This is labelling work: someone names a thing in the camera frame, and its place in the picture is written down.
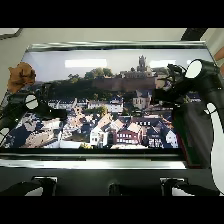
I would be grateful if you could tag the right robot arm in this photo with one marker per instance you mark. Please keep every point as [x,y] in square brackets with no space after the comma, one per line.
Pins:
[213,86]

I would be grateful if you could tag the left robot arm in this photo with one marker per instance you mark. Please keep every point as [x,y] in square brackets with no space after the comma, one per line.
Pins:
[18,106]

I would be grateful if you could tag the brown garment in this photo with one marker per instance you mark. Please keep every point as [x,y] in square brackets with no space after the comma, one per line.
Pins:
[20,76]

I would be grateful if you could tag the silver frame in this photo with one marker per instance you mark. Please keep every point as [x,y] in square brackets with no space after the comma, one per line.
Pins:
[100,164]

